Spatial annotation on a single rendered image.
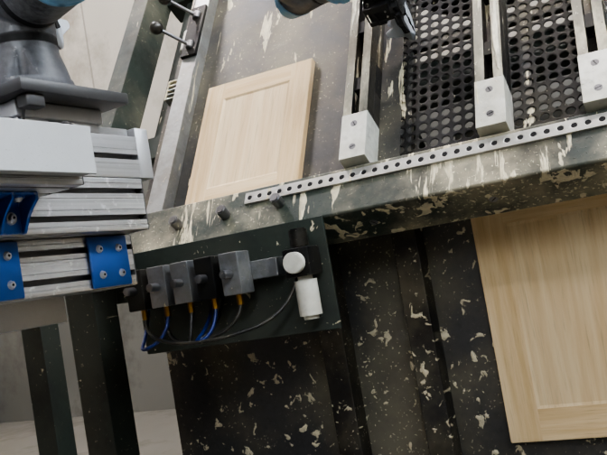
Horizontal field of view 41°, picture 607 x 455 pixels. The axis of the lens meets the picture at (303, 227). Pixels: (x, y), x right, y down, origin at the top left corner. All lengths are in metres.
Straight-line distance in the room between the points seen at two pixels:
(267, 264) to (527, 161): 0.57
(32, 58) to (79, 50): 4.48
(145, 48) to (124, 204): 1.23
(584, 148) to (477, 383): 0.62
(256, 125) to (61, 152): 0.96
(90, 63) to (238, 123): 3.72
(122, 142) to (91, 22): 4.38
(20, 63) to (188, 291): 0.64
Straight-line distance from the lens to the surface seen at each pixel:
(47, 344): 1.94
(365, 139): 1.75
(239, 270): 1.68
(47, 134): 1.13
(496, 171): 1.61
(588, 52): 1.71
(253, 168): 1.94
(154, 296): 1.80
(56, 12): 1.31
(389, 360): 1.96
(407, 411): 1.97
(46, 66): 1.34
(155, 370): 5.39
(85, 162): 1.17
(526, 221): 1.83
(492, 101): 1.69
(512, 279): 1.84
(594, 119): 1.62
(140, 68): 2.51
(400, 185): 1.66
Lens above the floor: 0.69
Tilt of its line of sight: 4 degrees up
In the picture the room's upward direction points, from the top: 10 degrees counter-clockwise
